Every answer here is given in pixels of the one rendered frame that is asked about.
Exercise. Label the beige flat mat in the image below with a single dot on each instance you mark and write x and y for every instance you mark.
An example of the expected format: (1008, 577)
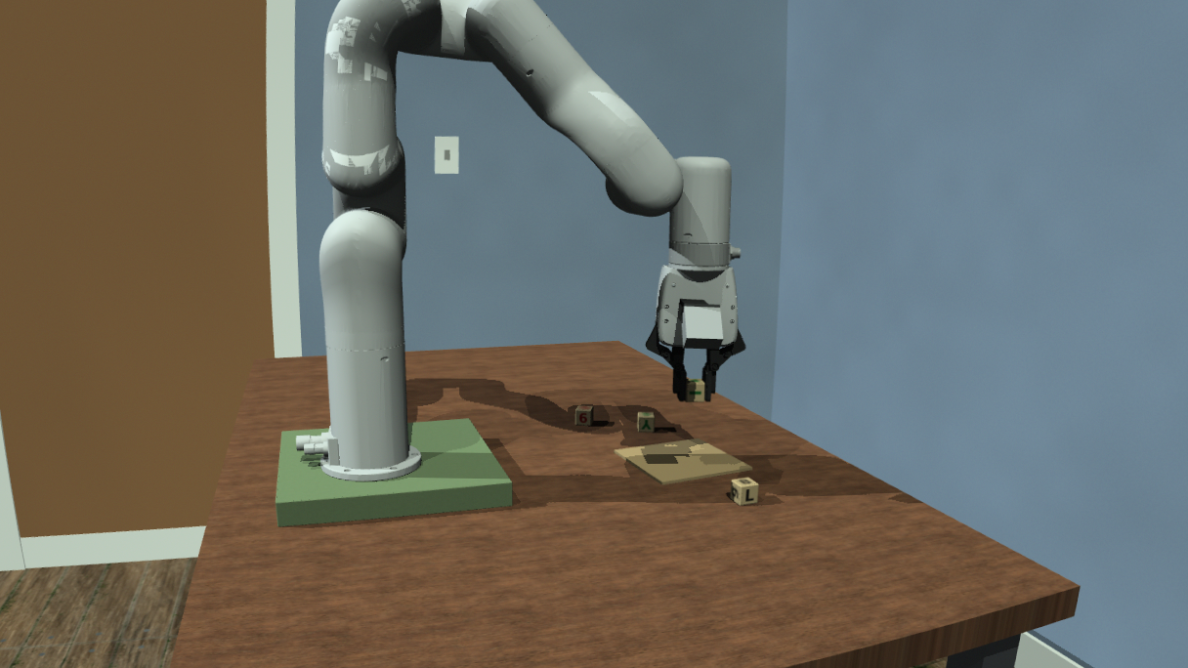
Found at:
(683, 460)

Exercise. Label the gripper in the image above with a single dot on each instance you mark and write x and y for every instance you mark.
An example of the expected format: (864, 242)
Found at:
(696, 283)

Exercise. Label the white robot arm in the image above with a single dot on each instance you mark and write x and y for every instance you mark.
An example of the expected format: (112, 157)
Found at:
(360, 256)

